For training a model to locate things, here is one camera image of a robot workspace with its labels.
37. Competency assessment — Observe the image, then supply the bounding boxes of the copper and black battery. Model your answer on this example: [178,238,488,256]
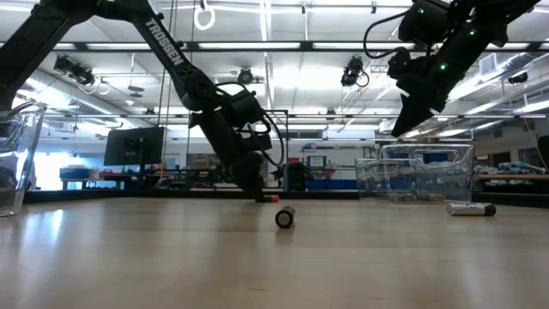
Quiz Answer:
[274,205,297,230]

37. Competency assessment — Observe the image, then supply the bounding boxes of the clear plastic bin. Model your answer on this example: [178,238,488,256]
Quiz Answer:
[0,100,47,218]
[354,143,474,203]

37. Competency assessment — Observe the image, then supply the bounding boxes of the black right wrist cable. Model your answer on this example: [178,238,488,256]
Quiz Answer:
[362,11,408,60]

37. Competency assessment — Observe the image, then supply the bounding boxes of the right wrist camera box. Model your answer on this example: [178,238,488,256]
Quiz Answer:
[397,0,451,46]

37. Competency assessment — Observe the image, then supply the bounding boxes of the cluttered wooden shelf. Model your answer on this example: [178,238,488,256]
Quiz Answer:
[474,161,549,194]

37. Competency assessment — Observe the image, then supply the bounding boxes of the white hanging ring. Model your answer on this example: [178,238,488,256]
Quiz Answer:
[193,0,217,32]

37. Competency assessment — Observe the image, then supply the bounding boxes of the white ceiling vent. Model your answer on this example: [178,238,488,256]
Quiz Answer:
[479,53,501,76]

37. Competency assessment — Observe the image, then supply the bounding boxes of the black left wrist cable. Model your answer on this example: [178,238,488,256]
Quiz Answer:
[213,81,286,167]

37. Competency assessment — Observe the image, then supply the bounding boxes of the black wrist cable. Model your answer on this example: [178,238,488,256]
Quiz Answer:
[362,11,408,60]
[213,81,286,167]

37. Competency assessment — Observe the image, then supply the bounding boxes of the silver battery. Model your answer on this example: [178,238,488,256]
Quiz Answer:
[445,203,498,217]

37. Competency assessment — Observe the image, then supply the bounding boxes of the dark workbench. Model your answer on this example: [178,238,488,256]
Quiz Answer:
[59,169,228,192]

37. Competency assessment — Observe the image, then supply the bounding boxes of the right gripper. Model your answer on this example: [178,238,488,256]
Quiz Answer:
[388,47,447,138]

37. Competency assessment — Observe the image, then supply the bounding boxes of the black ceiling track lights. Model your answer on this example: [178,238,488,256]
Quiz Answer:
[53,54,96,87]

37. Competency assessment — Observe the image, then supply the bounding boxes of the black ceiling camera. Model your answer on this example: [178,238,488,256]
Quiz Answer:
[341,55,371,89]

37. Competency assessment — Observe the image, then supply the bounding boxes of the black flat monitor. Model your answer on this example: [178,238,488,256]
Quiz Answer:
[102,126,166,167]

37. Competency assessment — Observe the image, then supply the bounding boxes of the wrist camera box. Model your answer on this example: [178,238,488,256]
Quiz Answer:
[225,88,266,125]
[397,0,451,46]

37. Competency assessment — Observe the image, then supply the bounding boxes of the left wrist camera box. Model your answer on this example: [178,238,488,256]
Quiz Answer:
[225,88,266,125]

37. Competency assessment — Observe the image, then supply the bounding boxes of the blue storage crates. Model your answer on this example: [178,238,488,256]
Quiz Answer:
[306,179,359,191]

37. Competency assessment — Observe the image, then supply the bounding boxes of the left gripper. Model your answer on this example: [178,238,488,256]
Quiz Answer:
[188,109,274,203]

